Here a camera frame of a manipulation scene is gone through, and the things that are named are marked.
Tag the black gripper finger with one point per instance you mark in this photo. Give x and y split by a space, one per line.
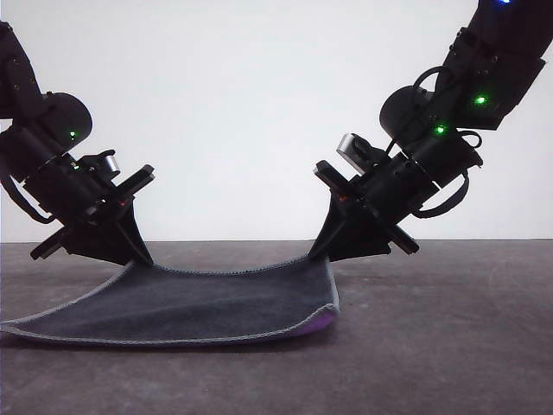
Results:
135 233
330 229
103 242
363 242

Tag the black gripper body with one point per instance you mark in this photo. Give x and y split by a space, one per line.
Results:
389 190
69 190

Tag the purple towel with grey hem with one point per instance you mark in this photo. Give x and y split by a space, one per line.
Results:
186 302

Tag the grey table cloth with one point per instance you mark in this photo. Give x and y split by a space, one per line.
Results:
432 337

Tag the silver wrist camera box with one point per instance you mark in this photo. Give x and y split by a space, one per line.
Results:
353 149
110 165

